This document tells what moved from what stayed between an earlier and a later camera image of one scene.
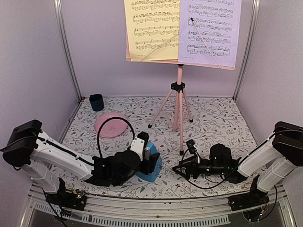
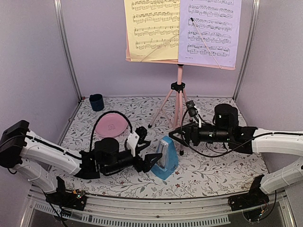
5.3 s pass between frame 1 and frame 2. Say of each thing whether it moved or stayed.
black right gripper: moved
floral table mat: stayed
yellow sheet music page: stayed
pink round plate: stayed
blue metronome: moved
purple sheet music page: stayed
